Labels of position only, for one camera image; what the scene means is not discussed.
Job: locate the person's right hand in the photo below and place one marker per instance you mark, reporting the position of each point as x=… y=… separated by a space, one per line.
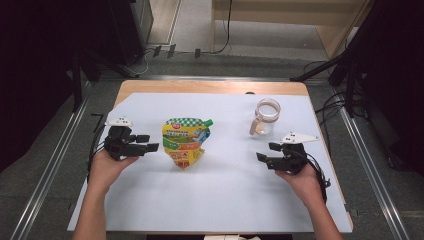
x=305 y=186

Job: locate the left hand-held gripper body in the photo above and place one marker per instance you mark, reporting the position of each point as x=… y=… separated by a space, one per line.
x=120 y=146

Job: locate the long metal floor rail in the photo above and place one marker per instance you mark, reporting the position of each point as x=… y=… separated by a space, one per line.
x=370 y=166
x=50 y=166

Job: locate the yellow green sauce pouch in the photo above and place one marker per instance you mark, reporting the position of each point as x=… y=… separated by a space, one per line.
x=185 y=141

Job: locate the dark cabinet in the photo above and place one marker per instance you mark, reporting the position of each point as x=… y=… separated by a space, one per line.
x=133 y=30

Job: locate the short metal floor rail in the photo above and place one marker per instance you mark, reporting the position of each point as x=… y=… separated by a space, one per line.
x=200 y=78

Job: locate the wooden table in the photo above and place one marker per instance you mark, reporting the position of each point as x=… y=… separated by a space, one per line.
x=200 y=86

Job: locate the light wooden shelf unit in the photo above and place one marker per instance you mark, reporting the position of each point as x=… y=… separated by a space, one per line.
x=286 y=15

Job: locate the person's left hand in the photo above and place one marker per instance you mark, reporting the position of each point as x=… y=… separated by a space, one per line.
x=103 y=170

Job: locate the black floor plug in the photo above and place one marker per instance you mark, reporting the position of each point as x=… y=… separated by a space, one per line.
x=197 y=53
x=157 y=51
x=171 y=51

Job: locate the black metal stand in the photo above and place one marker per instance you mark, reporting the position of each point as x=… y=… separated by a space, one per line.
x=350 y=60
x=77 y=83

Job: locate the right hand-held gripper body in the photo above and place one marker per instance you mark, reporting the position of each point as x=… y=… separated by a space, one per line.
x=290 y=161

